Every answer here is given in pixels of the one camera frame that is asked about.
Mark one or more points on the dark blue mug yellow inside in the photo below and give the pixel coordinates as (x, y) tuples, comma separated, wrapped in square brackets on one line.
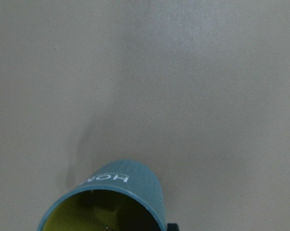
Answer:
[(123, 195)]

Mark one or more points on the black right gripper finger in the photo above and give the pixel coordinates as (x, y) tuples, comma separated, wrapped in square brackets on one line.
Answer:
[(172, 227)]

